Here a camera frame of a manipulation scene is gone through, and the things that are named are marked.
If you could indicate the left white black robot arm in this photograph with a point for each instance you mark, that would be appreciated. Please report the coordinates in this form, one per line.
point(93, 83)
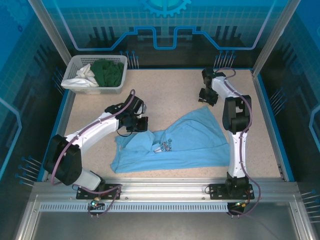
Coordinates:
point(100, 127)

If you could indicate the dark green crumpled t-shirt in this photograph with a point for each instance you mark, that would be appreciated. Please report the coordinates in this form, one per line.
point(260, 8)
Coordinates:
point(107, 73)

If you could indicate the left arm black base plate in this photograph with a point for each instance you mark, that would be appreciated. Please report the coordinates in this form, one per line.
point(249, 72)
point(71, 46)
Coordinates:
point(85, 193)

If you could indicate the white plastic laundry basket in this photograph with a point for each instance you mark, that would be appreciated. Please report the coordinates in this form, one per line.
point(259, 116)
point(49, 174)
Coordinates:
point(72, 67)

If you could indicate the white crumpled t-shirt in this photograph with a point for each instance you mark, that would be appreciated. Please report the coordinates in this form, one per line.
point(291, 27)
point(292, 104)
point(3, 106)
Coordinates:
point(82, 75)

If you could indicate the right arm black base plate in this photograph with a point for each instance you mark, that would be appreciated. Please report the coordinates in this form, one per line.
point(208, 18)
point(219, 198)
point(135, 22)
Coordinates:
point(217, 191)

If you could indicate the aluminium frame rail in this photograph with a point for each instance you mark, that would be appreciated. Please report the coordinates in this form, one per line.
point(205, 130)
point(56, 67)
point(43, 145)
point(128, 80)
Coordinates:
point(162, 190)

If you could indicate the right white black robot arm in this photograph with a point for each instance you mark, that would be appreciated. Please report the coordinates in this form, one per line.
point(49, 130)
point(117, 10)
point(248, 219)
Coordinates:
point(235, 155)

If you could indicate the light blue printed t-shirt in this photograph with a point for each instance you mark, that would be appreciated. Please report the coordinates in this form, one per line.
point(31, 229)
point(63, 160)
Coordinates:
point(195, 140)

